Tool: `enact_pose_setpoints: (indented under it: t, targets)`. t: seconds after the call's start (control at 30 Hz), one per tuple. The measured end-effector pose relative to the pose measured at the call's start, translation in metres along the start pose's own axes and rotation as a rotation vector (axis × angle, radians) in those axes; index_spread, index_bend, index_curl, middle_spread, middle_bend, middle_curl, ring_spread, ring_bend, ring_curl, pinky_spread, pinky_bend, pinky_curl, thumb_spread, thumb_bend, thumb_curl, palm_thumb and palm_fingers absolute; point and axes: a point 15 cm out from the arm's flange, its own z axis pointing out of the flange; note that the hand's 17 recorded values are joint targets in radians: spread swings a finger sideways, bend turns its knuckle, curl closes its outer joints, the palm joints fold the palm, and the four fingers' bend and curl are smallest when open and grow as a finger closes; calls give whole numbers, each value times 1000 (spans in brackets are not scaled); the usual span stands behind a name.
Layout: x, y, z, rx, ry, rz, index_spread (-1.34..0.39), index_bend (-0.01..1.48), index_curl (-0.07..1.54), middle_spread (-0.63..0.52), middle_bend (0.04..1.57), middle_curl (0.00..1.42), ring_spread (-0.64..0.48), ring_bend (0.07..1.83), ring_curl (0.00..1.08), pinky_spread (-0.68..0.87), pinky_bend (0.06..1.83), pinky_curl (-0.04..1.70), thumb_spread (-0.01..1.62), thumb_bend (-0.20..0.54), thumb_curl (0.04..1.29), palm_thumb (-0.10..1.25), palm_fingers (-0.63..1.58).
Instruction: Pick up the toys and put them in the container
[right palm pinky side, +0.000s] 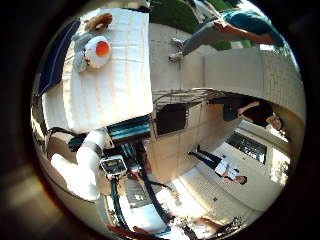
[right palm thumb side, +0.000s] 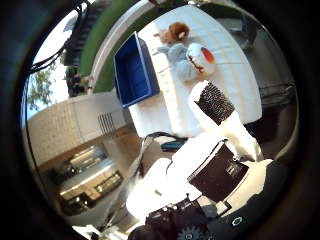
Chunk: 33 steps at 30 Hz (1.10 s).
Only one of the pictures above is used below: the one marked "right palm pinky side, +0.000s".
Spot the fried egg plush toy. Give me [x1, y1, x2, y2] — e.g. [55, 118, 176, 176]
[83, 34, 113, 70]

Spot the grey plush animal toy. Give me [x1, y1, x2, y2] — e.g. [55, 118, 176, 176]
[71, 29, 113, 74]

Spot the blue plastic container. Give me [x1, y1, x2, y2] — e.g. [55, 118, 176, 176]
[38, 18, 83, 96]

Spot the black box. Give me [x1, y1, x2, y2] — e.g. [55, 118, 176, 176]
[155, 103, 188, 136]

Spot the teal ribbed box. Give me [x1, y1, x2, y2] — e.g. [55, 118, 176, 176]
[106, 114, 153, 143]

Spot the white tablecloth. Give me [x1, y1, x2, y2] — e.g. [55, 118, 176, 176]
[41, 8, 154, 134]

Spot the control box with screen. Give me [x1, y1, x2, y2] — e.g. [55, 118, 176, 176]
[99, 154, 128, 177]

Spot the person in white shirt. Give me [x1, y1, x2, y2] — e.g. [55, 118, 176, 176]
[187, 143, 248, 186]

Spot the person in black shirt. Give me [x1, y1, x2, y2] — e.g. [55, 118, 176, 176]
[221, 96, 284, 131]

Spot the person in teal shirt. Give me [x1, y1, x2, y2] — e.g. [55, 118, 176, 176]
[168, 8, 286, 63]

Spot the metal wire rack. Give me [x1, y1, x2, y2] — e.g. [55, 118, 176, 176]
[151, 87, 228, 138]

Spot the thick black cable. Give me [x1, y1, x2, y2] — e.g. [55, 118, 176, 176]
[134, 141, 174, 224]

